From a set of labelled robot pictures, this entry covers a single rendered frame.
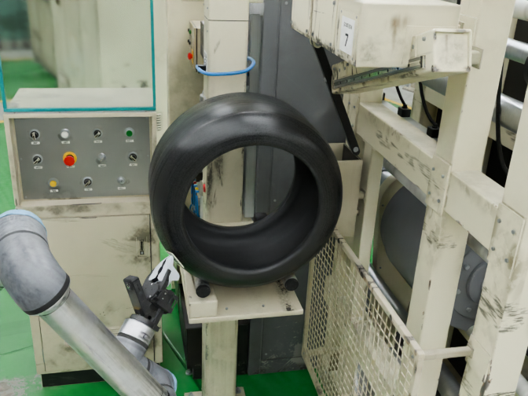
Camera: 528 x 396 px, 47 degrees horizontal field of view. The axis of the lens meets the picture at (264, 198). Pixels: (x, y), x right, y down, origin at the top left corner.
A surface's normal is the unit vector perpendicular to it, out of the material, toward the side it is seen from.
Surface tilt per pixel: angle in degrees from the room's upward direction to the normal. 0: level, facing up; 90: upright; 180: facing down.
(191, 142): 56
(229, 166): 90
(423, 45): 90
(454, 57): 72
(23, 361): 0
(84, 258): 90
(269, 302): 0
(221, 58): 90
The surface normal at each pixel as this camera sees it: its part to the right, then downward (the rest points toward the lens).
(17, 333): 0.04, -0.91
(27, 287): 0.09, 0.07
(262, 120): 0.22, -0.41
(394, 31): 0.21, 0.40
